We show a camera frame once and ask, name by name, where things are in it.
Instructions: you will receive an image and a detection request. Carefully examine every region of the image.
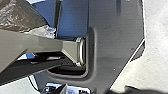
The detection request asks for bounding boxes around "small white box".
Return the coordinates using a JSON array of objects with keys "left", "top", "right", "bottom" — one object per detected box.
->
[{"left": 44, "top": 82, "right": 93, "bottom": 94}]

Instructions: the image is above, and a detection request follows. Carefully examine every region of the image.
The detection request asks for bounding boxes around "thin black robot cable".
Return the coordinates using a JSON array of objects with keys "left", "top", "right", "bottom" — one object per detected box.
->
[{"left": 27, "top": 74, "right": 47, "bottom": 93}]

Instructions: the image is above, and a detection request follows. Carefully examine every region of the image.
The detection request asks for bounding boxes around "grey robot torso link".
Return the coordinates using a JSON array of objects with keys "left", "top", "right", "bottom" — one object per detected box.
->
[{"left": 0, "top": 29, "right": 89, "bottom": 74}]

